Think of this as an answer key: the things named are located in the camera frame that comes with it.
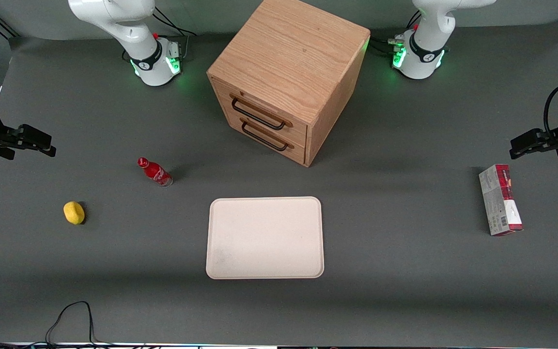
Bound wooden drawer with black handle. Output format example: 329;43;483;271
210;79;308;145
223;109;307;166

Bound wooden drawer cabinet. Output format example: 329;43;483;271
206;0;371;168

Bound red and grey carton box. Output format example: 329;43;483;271
479;164;524;237

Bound yellow lemon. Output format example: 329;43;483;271
63;201;86;225

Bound red cola bottle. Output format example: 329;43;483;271
137;157;173;188

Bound beige rectangular tray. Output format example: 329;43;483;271
205;196;325;280

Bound aluminium frame profile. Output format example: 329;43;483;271
0;15;19;39

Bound black floor cable loop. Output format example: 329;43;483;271
44;301;99;347

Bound black left base cables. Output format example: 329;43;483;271
370;11;421;55

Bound black base cables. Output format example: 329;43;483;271
152;7;197;60
370;11;421;55

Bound black right base cables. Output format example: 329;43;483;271
152;7;197;60

